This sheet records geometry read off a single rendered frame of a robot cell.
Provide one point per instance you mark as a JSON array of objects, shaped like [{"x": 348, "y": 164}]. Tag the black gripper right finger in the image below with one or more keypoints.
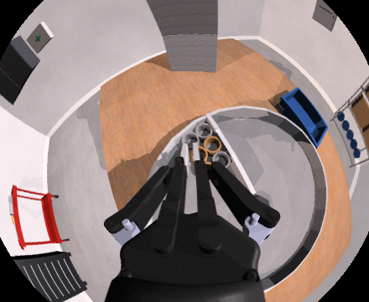
[{"x": 259, "y": 219}]

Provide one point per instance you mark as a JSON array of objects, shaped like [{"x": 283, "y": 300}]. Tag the grey metal bushing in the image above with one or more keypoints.
[
  {"x": 224, "y": 155},
  {"x": 201, "y": 127},
  {"x": 190, "y": 135}
]

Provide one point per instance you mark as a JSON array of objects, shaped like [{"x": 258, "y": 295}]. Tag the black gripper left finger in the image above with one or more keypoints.
[{"x": 135, "y": 215}]

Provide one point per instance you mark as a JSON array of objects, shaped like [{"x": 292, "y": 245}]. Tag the blue open-top crate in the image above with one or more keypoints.
[{"x": 307, "y": 115}]

